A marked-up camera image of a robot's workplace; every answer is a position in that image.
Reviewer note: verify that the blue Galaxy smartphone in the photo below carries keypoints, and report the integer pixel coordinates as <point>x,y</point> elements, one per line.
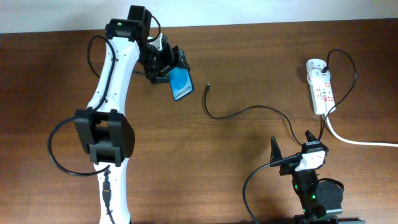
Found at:
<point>180,82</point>

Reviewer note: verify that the white power strip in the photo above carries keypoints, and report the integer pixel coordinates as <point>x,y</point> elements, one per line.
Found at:
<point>320,87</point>

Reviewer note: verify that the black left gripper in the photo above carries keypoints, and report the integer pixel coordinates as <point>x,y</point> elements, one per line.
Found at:
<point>166,50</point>

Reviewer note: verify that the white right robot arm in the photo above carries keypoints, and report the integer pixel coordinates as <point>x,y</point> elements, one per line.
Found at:
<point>320,198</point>

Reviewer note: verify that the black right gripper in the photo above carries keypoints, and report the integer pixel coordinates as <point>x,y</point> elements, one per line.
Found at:
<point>290,165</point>

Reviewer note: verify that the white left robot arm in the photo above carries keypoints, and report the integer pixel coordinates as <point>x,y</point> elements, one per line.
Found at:
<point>104,131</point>

